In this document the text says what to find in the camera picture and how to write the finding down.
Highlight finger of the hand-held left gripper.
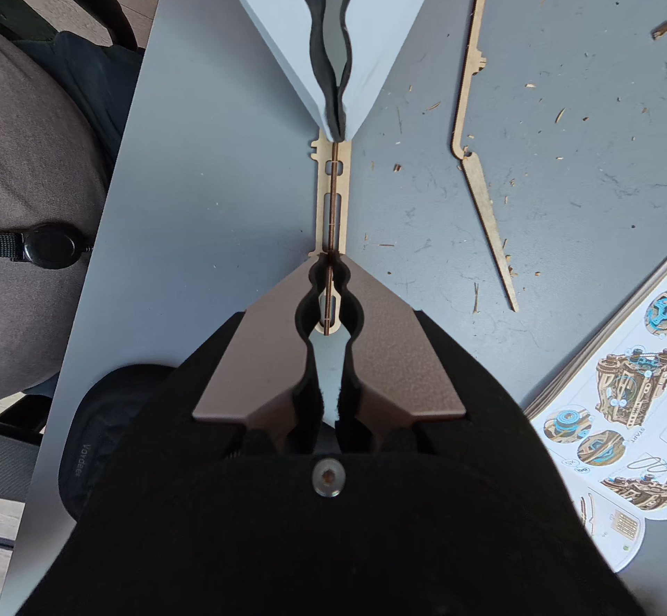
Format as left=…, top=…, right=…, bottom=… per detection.
left=219, top=0, right=339, bottom=141
left=333, top=0, right=445, bottom=141

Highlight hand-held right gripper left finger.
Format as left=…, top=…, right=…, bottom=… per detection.
left=192, top=255, right=330, bottom=451

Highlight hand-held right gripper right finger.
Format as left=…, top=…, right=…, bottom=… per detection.
left=332, top=254, right=467, bottom=446

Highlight slotted wooden model part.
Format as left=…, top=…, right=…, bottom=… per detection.
left=309, top=138, right=354, bottom=326

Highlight black padded armrest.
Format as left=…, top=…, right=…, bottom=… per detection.
left=57, top=363, right=180, bottom=523

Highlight dark cloth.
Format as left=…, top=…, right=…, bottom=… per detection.
left=13, top=30, right=146, bottom=169

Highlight illustrated instruction booklet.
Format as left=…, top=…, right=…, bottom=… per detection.
left=522, top=256, right=667, bottom=573

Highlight black badge reel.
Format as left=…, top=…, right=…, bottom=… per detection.
left=0, top=227, right=96, bottom=271

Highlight black mesh chair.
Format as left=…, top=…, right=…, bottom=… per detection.
left=0, top=0, right=175, bottom=554

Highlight long pointed wooden frame strip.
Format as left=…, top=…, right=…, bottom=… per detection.
left=450, top=0, right=520, bottom=313

